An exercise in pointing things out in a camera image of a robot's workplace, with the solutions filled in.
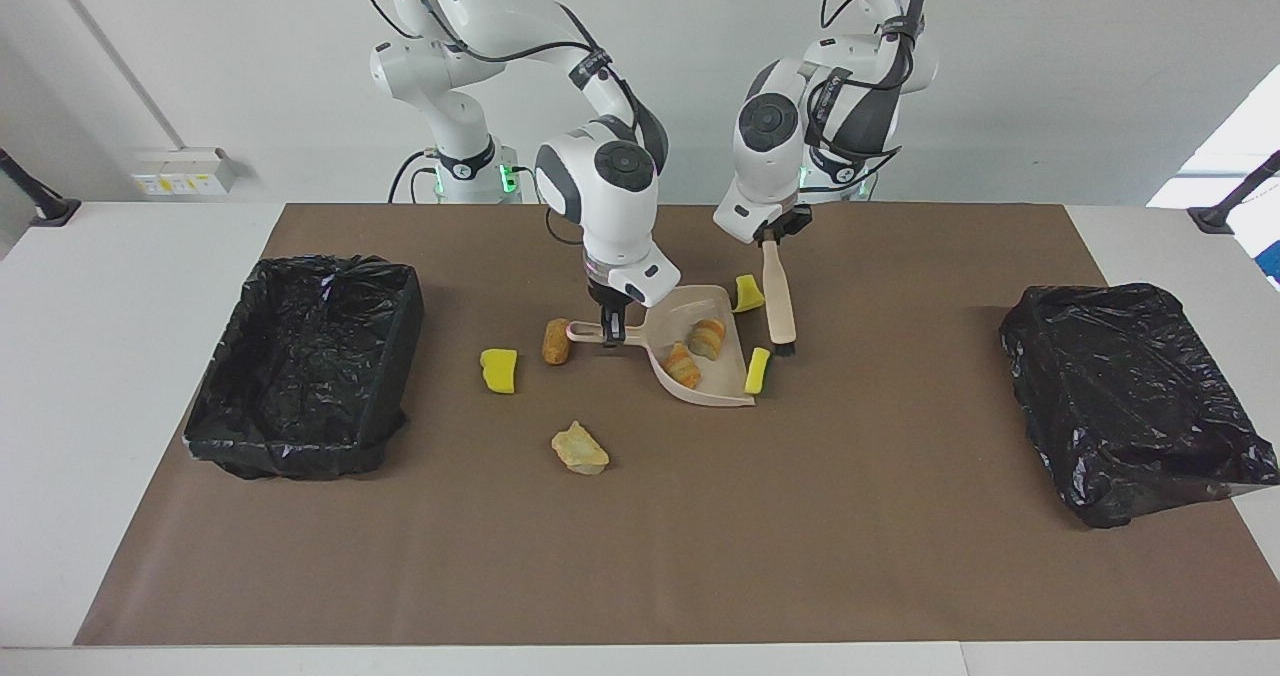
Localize beige hand brush black bristles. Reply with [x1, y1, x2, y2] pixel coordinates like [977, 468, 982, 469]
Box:
[762, 239, 798, 359]

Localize pale beige sponge chunk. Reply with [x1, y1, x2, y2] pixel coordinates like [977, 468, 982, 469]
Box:
[551, 421, 610, 476]

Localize brown table mat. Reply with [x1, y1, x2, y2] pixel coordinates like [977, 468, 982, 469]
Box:
[73, 203, 1280, 647]

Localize white wall socket box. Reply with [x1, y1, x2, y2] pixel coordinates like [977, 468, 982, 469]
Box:
[131, 148, 238, 198]

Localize beige plastic dustpan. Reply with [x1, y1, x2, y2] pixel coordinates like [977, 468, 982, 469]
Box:
[566, 285, 758, 409]

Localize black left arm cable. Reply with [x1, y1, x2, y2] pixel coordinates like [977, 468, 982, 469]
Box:
[805, 0, 936, 187]

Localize white wall cable conduit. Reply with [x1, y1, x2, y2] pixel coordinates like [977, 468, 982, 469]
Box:
[38, 0, 188, 153]

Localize black right base cable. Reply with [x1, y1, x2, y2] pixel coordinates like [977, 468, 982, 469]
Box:
[388, 149, 441, 204]

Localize blue white box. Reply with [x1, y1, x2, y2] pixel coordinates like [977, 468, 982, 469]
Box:
[1240, 201, 1280, 289]

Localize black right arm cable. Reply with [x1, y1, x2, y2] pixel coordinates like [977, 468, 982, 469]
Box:
[360, 0, 671, 247]

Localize orange striped croissant toy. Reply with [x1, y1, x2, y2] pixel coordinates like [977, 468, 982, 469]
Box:
[662, 341, 703, 390]
[688, 318, 728, 362]

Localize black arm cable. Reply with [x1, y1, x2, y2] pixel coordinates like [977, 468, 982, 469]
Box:
[805, 0, 936, 187]
[360, 0, 671, 247]

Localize bin lined with black bag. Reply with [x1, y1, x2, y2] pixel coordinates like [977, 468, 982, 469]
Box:
[183, 255, 425, 481]
[999, 282, 1280, 529]

